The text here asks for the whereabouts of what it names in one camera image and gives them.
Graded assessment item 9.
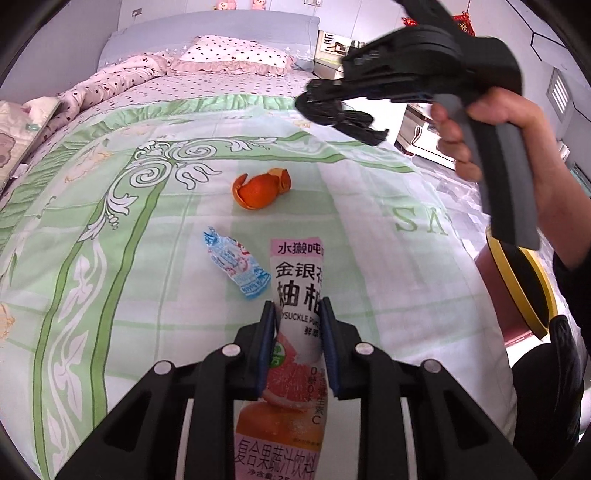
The polka dot ruffled pillow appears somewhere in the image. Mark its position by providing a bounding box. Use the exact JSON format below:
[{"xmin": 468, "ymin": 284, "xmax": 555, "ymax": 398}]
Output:
[{"xmin": 168, "ymin": 36, "xmax": 296, "ymax": 77}]

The large white tv cabinet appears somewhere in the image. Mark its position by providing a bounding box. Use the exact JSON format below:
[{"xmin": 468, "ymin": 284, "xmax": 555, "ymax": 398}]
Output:
[{"xmin": 397, "ymin": 102, "xmax": 462, "ymax": 162}]

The pink polka dot quilt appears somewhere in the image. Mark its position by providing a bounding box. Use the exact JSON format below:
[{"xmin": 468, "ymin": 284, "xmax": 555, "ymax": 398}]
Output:
[{"xmin": 46, "ymin": 51, "xmax": 176, "ymax": 134}]

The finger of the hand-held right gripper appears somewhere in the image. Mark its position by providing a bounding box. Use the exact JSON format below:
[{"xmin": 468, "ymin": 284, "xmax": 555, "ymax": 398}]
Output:
[
  {"xmin": 302, "ymin": 73, "xmax": 463, "ymax": 106},
  {"xmin": 344, "ymin": 25, "xmax": 463, "ymax": 85}
]

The louvred window vent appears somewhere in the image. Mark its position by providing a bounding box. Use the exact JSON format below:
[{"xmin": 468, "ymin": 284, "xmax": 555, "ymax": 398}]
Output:
[{"xmin": 545, "ymin": 67, "xmax": 575, "ymax": 125}]

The yellow rim pink trash bin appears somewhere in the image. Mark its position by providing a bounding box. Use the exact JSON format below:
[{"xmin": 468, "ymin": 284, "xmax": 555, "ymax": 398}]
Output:
[{"xmin": 475, "ymin": 226, "xmax": 561, "ymax": 367}]

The person's right hand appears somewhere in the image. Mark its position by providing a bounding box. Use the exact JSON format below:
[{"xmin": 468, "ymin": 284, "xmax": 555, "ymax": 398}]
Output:
[{"xmin": 431, "ymin": 88, "xmax": 559, "ymax": 228}]

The blue white candy wrapper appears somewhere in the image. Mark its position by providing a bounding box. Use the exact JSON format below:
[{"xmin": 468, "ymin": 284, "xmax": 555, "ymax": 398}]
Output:
[{"xmin": 203, "ymin": 226, "xmax": 272, "ymax": 301}]

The person's dark clothing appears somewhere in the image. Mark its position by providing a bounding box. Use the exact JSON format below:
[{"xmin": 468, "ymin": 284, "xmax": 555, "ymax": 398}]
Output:
[{"xmin": 512, "ymin": 254, "xmax": 591, "ymax": 480}]

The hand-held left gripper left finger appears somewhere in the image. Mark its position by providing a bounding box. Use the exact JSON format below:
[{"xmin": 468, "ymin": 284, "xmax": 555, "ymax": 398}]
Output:
[{"xmin": 55, "ymin": 300, "xmax": 282, "ymax": 480}]

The polka dot bed sheet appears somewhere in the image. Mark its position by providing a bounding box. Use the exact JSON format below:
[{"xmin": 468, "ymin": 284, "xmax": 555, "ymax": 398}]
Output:
[{"xmin": 69, "ymin": 69, "xmax": 333, "ymax": 121}]

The diamond red knot wall hanging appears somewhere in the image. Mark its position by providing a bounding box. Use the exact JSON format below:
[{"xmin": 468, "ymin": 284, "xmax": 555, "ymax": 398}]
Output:
[{"xmin": 450, "ymin": 14, "xmax": 476, "ymax": 38}]

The bear print blanket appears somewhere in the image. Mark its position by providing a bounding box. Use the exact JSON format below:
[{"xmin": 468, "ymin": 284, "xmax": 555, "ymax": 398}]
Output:
[{"xmin": 0, "ymin": 97, "xmax": 63, "ymax": 195}]

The grey upholstered bed headboard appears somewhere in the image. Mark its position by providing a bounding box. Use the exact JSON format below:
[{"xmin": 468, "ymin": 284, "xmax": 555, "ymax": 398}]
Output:
[{"xmin": 99, "ymin": 13, "xmax": 321, "ymax": 70}]

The orange peel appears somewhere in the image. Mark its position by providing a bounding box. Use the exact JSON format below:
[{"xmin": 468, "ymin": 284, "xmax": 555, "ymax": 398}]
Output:
[{"xmin": 232, "ymin": 168, "xmax": 293, "ymax": 210}]

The large black plastic bag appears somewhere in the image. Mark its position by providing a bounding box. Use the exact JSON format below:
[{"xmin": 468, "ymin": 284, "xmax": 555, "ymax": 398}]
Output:
[{"xmin": 295, "ymin": 78, "xmax": 391, "ymax": 147}]

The person's right forearm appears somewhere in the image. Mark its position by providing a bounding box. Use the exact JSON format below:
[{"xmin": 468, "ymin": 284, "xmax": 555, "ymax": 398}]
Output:
[{"xmin": 536, "ymin": 152, "xmax": 591, "ymax": 278}]

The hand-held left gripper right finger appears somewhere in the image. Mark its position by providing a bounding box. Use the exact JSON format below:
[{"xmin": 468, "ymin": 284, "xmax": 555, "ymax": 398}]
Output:
[{"xmin": 318, "ymin": 298, "xmax": 539, "ymax": 480}]

